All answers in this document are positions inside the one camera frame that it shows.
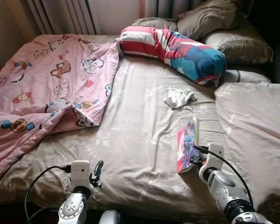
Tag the pink cartoon print blanket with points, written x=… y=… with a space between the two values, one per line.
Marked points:
x=42 y=79

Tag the colourful comic book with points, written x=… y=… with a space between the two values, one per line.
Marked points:
x=185 y=149

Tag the silver robot left leg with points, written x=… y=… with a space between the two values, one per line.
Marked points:
x=110 y=218

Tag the beige floral bed sheet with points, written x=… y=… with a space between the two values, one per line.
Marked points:
x=140 y=121

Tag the red white blue bolster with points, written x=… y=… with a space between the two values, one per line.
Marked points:
x=177 y=51

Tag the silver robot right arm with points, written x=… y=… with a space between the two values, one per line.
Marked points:
x=226 y=191

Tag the large beige floral pillow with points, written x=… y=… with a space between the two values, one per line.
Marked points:
x=256 y=130

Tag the brown floral pillow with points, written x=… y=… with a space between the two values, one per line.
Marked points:
x=209 y=18
x=153 y=23
x=242 y=44

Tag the white pleated curtain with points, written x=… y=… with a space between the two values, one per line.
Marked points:
x=60 y=16

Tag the white grey roll cushion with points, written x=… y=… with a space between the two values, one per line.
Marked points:
x=247 y=76

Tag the crumpled white cloth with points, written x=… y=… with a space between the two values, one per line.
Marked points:
x=179 y=98

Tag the grey pleated curtain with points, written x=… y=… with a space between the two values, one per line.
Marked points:
x=163 y=8

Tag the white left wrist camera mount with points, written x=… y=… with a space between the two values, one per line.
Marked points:
x=80 y=172

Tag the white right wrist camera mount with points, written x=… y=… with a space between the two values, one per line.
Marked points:
x=215 y=156

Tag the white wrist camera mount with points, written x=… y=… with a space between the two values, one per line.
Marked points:
x=215 y=156
x=80 y=172

